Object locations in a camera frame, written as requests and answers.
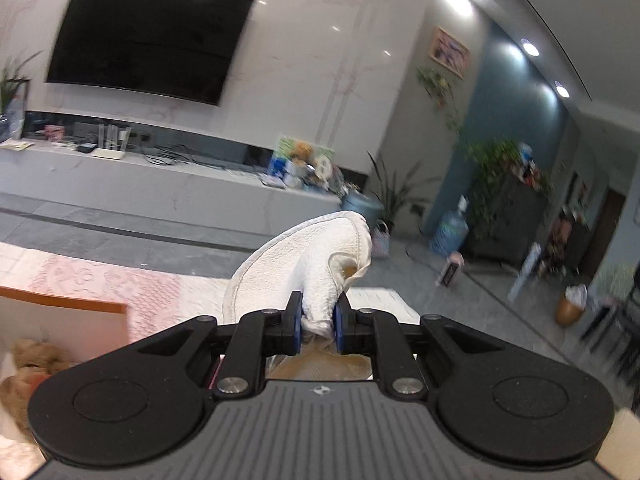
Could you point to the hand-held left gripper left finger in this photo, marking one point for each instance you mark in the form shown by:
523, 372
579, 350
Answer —
298, 330

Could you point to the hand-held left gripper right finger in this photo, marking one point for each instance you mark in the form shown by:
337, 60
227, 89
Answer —
338, 330

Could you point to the white cloth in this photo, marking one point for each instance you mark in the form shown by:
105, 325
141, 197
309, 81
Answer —
300, 265

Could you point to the brown plush toy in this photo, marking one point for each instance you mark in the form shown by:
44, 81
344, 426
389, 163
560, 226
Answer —
35, 360

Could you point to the grey-blue trash can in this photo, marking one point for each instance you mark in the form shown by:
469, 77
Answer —
362, 207

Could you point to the pink space heater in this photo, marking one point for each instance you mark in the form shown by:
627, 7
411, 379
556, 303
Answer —
450, 270

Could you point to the long-leaf potted plant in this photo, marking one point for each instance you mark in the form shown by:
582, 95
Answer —
395, 195

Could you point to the blue water jug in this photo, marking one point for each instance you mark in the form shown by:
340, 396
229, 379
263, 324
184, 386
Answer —
450, 230

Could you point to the round paper fan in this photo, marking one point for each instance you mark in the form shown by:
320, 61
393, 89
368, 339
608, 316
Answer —
323, 166

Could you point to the teddy bear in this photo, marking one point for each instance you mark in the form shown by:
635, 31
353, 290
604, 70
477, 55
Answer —
301, 152

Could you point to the white standing board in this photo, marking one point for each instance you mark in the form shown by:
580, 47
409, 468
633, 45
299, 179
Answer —
525, 270

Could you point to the white marble television cabinet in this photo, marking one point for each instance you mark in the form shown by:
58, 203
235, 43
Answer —
150, 190

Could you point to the dark cabinet with plants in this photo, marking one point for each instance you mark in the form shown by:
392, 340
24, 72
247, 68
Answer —
492, 170

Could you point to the colourful toy figure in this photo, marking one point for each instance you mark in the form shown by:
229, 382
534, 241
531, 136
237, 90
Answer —
527, 162

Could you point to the white router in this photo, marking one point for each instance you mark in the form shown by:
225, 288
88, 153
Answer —
110, 154

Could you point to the hanging vine plant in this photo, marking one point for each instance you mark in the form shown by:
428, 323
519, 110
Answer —
437, 85

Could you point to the dark chair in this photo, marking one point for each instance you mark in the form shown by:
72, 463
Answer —
615, 330

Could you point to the small black box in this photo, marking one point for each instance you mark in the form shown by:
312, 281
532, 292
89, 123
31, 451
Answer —
85, 148

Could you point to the stack of papers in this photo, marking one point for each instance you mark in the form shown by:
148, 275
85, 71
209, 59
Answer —
15, 145

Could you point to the green plant in glass vase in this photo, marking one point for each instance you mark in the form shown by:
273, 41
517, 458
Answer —
10, 90

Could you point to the framed wall picture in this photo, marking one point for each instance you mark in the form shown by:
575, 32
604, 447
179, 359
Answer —
449, 52

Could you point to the black wall television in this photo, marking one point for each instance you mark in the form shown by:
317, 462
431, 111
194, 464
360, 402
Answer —
145, 40

